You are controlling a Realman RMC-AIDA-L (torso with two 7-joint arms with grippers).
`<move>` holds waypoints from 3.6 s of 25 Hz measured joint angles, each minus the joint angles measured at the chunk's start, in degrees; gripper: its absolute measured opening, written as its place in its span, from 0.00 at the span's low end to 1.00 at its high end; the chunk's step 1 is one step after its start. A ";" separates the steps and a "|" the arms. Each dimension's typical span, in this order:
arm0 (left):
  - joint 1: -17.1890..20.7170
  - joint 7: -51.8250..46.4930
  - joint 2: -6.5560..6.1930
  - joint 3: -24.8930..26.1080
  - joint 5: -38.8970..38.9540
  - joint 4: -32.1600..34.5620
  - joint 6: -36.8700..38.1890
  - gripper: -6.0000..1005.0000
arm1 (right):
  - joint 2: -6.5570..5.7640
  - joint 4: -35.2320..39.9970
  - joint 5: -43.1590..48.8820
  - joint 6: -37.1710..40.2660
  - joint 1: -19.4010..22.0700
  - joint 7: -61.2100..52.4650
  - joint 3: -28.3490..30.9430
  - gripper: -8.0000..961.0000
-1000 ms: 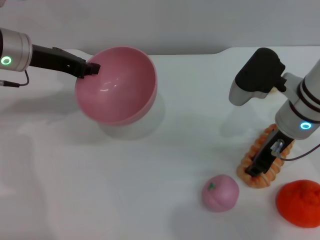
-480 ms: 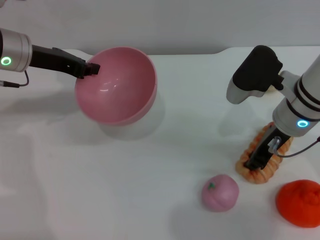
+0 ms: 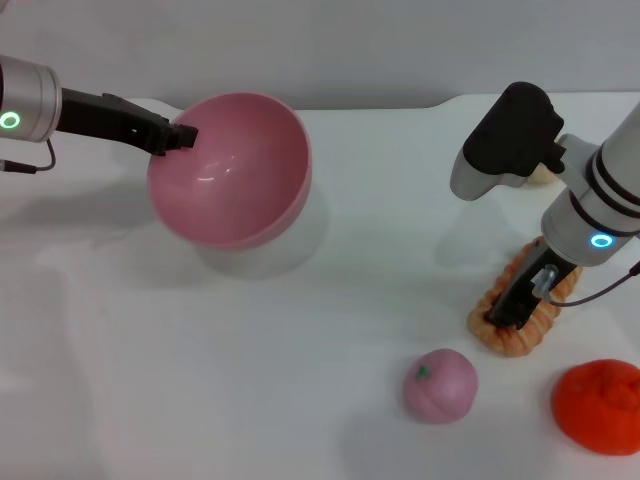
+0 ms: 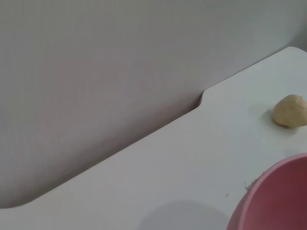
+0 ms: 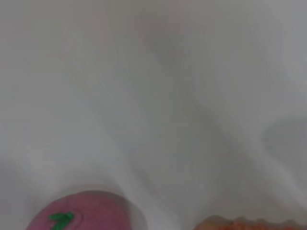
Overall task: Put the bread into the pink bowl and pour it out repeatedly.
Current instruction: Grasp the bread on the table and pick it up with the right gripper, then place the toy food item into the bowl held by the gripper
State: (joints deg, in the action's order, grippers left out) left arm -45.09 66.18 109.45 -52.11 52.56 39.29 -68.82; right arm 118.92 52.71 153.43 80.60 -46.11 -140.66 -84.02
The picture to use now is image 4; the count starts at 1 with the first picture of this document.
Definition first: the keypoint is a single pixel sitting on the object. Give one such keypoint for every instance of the pink plastic bowl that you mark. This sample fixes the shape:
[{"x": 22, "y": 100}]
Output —
[{"x": 275, "y": 196}]

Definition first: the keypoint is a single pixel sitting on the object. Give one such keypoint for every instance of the beige bun toy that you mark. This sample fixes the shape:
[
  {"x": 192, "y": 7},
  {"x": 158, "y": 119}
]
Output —
[{"x": 289, "y": 111}]

